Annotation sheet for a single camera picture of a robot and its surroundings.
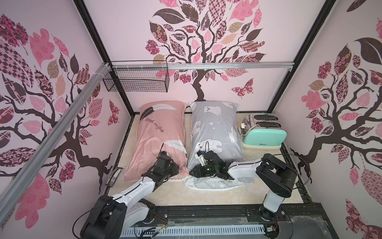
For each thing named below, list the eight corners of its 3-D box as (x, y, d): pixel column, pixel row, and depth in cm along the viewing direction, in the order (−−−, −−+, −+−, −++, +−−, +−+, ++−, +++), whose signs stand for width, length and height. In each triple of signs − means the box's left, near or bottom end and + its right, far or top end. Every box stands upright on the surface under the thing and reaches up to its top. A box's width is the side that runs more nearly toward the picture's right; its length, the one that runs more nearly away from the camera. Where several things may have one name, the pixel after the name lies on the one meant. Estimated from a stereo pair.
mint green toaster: (241, 148, 100) (248, 133, 87) (237, 129, 111) (242, 113, 98) (277, 148, 100) (289, 133, 87) (269, 129, 111) (279, 113, 98)
